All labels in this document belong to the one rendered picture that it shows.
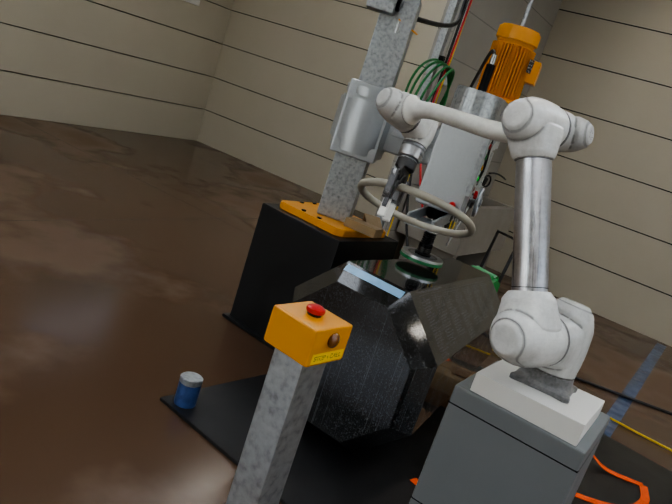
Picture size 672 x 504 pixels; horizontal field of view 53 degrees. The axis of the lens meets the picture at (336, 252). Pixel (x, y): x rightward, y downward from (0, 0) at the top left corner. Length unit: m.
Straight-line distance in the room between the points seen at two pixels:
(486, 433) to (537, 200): 0.68
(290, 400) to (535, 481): 0.92
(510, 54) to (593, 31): 4.39
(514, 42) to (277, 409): 2.85
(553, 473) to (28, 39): 7.62
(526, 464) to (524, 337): 0.39
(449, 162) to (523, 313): 1.42
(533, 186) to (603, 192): 5.99
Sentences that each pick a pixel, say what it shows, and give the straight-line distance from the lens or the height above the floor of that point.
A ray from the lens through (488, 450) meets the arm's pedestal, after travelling 2.08.
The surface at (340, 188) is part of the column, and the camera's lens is 3.85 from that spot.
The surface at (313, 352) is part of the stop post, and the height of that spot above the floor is 1.03.
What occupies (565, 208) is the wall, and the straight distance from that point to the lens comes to 8.01.
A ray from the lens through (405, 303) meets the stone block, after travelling 2.81.
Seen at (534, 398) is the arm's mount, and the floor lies 0.86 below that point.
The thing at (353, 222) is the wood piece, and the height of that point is 0.82.
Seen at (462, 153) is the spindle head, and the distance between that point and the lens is 3.18.
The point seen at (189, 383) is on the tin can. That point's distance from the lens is 3.00.
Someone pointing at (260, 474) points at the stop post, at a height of 0.73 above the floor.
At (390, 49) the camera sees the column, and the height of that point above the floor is 1.76.
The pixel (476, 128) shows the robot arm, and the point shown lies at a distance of 2.29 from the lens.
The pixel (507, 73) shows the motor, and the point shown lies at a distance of 3.85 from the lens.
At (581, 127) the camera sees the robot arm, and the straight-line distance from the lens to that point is 2.12.
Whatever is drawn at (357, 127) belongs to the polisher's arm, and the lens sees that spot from 3.74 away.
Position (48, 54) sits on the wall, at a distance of 8.83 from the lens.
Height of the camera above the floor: 1.53
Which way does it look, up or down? 14 degrees down
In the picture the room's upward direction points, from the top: 18 degrees clockwise
